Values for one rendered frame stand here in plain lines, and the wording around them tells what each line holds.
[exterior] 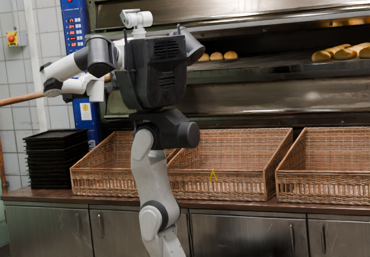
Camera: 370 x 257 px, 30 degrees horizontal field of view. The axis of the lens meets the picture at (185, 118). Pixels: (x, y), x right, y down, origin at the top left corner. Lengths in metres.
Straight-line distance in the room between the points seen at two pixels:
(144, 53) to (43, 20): 1.70
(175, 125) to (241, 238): 0.74
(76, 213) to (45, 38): 1.21
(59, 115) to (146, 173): 1.51
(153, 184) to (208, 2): 1.22
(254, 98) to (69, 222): 1.21
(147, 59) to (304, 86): 1.13
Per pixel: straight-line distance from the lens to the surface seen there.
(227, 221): 3.35
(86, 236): 3.81
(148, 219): 3.03
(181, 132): 2.91
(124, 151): 4.12
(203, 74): 3.85
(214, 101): 3.84
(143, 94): 2.85
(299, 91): 3.67
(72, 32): 4.26
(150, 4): 4.01
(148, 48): 2.80
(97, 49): 2.86
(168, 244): 3.09
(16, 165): 4.74
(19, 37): 4.48
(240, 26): 3.58
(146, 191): 3.06
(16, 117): 4.65
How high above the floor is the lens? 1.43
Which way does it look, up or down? 8 degrees down
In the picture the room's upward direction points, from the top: 6 degrees counter-clockwise
